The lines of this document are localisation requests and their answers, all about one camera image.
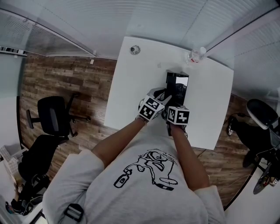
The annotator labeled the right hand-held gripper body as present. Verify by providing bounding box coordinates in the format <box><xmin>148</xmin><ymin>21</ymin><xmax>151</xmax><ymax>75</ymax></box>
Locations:
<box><xmin>166</xmin><ymin>105</ymin><xmax>190</xmax><ymax>126</ymax></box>

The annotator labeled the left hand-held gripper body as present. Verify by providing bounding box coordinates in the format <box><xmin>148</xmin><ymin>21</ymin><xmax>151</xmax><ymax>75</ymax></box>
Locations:
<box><xmin>137</xmin><ymin>94</ymin><xmax>166</xmax><ymax>122</ymax></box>

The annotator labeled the black phone handset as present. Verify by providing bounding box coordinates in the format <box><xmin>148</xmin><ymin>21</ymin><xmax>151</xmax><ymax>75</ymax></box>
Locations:
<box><xmin>166</xmin><ymin>71</ymin><xmax>177</xmax><ymax>103</ymax></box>

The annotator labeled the person's right forearm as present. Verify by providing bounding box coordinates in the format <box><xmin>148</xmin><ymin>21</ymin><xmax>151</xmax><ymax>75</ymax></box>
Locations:
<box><xmin>170</xmin><ymin>125</ymin><xmax>210</xmax><ymax>191</ymax></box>

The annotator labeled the person's left forearm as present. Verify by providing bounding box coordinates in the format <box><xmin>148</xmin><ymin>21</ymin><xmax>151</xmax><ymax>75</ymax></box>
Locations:
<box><xmin>91</xmin><ymin>119</ymin><xmax>146</xmax><ymax>168</ymax></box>

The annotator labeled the black phone base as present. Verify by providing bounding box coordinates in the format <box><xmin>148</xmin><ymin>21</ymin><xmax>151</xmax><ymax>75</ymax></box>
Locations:
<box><xmin>165</xmin><ymin>70</ymin><xmax>190</xmax><ymax>107</ymax></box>

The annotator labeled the white table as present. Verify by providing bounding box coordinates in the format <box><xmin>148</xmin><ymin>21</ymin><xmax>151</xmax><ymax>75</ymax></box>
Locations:
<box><xmin>103</xmin><ymin>36</ymin><xmax>235</xmax><ymax>151</ymax></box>

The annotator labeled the clear water bottle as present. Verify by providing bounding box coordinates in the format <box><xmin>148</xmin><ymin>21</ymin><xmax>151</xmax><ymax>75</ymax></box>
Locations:
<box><xmin>188</xmin><ymin>46</ymin><xmax>207</xmax><ymax>64</ymax></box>

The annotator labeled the grey printed t-shirt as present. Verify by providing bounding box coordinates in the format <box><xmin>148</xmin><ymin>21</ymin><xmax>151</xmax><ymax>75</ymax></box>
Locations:
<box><xmin>42</xmin><ymin>134</ymin><xmax>226</xmax><ymax>224</ymax></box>

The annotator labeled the black office chair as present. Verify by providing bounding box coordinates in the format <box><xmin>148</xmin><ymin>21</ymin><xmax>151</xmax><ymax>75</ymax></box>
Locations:
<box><xmin>18</xmin><ymin>93</ymin><xmax>92</xmax><ymax>183</ymax></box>

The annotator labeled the white curved desk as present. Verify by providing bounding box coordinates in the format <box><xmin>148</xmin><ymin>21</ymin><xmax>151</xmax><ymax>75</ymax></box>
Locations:
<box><xmin>224</xmin><ymin>166</ymin><xmax>280</xmax><ymax>224</ymax></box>

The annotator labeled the dark equipment pile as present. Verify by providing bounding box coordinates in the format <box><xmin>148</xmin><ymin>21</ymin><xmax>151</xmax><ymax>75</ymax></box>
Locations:
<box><xmin>5</xmin><ymin>175</ymin><xmax>52</xmax><ymax>216</ymax></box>

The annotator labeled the shelf of binders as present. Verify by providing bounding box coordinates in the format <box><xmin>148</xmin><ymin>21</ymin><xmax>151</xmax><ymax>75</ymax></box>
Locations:
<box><xmin>0</xmin><ymin>45</ymin><xmax>28</xmax><ymax>55</ymax></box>

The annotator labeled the grey cable grommet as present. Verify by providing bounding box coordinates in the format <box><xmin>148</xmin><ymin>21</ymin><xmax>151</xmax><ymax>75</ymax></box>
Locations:
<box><xmin>129</xmin><ymin>45</ymin><xmax>141</xmax><ymax>56</ymax></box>

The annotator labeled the black strap buckle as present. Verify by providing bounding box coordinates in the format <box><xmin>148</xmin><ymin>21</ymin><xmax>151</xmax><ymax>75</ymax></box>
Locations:
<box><xmin>64</xmin><ymin>203</ymin><xmax>85</xmax><ymax>223</ymax></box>

